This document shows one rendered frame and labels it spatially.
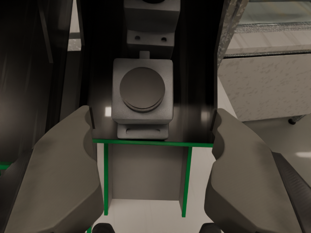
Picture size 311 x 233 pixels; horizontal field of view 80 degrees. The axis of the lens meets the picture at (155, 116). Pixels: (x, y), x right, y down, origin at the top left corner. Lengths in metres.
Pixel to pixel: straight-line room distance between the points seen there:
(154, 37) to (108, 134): 0.10
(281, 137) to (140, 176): 1.66
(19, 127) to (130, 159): 0.19
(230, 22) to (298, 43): 0.89
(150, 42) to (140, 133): 0.08
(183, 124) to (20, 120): 0.15
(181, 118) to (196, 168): 0.36
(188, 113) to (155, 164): 0.17
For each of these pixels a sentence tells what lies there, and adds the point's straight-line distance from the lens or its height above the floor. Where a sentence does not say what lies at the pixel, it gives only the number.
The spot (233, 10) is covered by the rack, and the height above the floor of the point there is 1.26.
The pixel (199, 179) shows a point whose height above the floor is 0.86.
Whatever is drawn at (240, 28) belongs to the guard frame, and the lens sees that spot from 1.03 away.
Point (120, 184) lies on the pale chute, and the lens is 0.36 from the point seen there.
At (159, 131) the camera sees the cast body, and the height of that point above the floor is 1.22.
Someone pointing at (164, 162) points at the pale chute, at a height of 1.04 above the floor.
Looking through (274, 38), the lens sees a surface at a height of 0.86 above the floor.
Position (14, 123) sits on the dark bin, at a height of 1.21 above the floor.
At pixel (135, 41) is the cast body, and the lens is 0.18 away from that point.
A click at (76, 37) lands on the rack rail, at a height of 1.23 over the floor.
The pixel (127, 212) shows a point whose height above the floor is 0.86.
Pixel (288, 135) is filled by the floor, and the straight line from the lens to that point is 1.97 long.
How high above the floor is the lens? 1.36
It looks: 57 degrees down
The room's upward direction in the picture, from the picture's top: 6 degrees clockwise
